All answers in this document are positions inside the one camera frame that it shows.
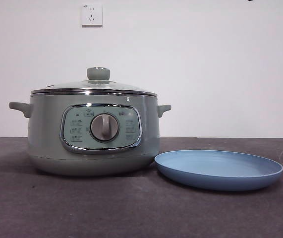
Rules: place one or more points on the glass lid with green knob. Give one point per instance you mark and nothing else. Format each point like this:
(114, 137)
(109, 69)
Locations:
(98, 73)

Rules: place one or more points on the light blue round plate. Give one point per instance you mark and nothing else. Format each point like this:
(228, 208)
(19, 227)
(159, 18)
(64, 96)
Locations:
(218, 171)

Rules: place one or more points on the pale green electric steamer pot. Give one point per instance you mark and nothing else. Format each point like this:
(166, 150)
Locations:
(47, 138)

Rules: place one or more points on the white wall socket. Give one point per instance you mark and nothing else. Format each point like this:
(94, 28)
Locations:
(92, 15)

